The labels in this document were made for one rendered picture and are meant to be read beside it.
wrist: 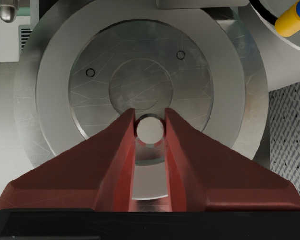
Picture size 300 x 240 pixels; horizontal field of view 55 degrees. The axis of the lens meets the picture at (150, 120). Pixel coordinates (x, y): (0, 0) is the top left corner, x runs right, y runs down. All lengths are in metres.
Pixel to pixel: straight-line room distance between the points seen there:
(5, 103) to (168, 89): 0.42
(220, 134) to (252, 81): 0.04
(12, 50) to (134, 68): 3.08
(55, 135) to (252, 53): 0.12
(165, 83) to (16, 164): 0.42
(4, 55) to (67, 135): 3.08
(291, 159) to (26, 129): 0.30
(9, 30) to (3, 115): 2.76
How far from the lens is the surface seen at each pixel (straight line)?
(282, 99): 0.41
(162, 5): 0.16
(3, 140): 0.55
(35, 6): 0.20
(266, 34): 0.19
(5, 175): 0.55
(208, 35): 0.17
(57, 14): 0.19
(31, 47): 0.18
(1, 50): 3.26
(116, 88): 0.15
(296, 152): 0.38
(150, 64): 0.15
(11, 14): 0.56
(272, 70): 0.23
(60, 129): 0.16
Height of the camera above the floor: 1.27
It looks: 3 degrees down
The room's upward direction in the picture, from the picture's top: 178 degrees clockwise
